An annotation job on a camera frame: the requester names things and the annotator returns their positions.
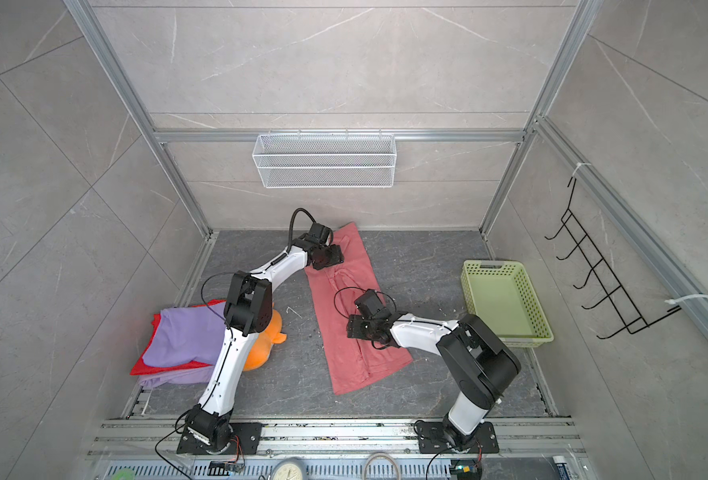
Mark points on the white wire mesh shelf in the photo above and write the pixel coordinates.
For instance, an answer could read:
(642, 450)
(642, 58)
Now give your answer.
(295, 161)

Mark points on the black wire hook rack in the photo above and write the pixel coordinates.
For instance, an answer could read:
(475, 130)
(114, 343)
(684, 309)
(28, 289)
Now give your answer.
(601, 273)

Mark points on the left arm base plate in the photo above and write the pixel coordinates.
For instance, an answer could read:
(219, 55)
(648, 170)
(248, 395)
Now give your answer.
(243, 437)

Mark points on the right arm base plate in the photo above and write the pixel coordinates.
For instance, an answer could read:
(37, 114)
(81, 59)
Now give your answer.
(437, 437)

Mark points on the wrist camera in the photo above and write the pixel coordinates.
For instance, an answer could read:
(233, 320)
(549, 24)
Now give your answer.
(319, 234)
(371, 306)

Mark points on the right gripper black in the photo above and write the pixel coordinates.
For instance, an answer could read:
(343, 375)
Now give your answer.
(354, 325)

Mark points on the orange plush fish toy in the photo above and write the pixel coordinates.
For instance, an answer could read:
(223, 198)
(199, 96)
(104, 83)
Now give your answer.
(267, 339)

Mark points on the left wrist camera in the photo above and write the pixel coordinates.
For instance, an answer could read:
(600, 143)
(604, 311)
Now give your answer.
(319, 234)

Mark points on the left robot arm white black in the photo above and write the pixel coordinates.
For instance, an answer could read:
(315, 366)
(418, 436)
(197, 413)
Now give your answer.
(247, 312)

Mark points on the purple folded t shirt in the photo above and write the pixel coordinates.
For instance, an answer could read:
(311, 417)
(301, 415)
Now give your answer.
(180, 342)

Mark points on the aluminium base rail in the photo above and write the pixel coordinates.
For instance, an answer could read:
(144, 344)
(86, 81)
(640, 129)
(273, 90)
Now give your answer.
(385, 448)

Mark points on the round pressure gauge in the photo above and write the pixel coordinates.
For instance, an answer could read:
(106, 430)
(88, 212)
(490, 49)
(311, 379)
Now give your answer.
(289, 469)

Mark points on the green plastic basket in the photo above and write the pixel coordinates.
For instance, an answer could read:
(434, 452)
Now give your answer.
(501, 294)

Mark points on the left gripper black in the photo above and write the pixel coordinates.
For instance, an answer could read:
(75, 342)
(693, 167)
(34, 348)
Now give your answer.
(338, 257)

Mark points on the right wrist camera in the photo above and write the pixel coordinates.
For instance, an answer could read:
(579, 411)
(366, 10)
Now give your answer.
(371, 306)

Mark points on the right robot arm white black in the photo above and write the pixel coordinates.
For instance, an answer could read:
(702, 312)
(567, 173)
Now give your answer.
(482, 366)

